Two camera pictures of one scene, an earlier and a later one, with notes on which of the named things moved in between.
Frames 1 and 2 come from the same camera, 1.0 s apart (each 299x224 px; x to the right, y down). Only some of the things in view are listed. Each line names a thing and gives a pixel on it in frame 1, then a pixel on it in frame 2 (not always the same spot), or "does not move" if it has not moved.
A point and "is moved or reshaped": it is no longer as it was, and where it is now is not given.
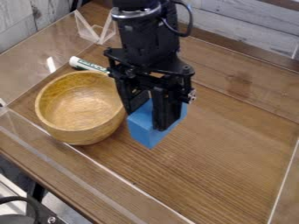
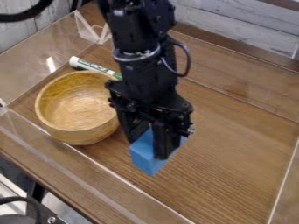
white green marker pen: (82, 64) does not move
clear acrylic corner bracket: (94, 33) does not move
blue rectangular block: (141, 125) is moved or reshaped
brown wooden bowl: (78, 107) does not move
